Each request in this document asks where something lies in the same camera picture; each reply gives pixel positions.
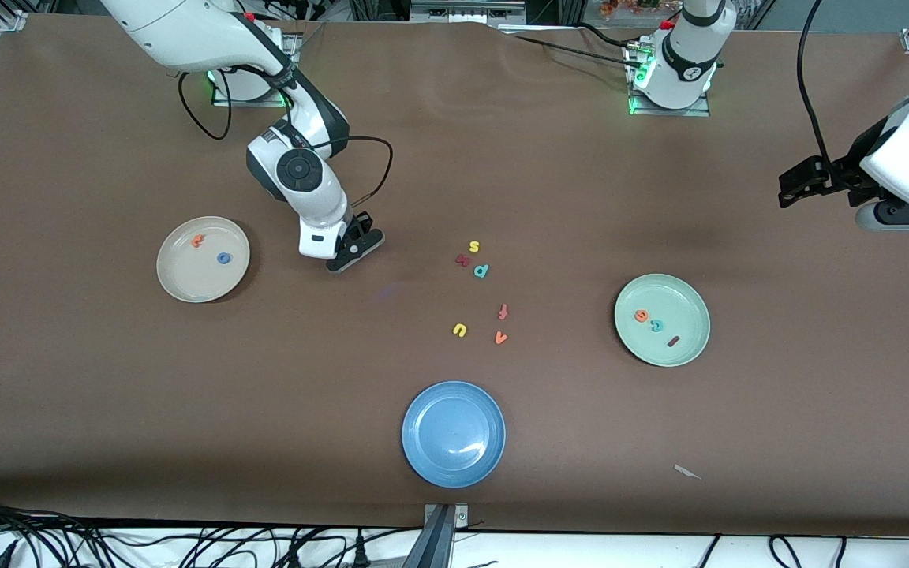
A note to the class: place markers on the metal frame bar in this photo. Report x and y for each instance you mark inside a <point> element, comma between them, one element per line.
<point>462,12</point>

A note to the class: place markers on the teal foam letter p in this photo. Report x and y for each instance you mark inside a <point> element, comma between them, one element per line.
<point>481,270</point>

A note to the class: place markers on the blue plate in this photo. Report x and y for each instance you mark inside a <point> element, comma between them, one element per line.
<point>453,434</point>

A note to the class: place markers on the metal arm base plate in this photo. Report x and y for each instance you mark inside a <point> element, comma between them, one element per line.
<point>667,112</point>
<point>257,102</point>

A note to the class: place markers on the beige brown plate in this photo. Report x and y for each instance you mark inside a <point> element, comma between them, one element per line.
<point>186,276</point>

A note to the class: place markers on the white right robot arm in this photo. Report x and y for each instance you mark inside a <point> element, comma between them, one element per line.
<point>186,31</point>

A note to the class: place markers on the metal bracket with bolt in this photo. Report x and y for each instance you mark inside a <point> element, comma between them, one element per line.
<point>462,517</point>

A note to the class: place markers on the aluminium profile beam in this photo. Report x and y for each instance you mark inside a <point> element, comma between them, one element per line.
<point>432,544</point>

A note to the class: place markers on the green plate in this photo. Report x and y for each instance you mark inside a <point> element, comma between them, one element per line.
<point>683,308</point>

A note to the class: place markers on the orange dried flowers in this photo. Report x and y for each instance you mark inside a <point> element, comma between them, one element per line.
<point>620,8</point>

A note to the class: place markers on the white paper scrap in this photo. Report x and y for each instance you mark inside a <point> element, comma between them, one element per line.
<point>687,472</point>

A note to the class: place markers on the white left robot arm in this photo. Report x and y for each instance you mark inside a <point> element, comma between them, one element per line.
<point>687,55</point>

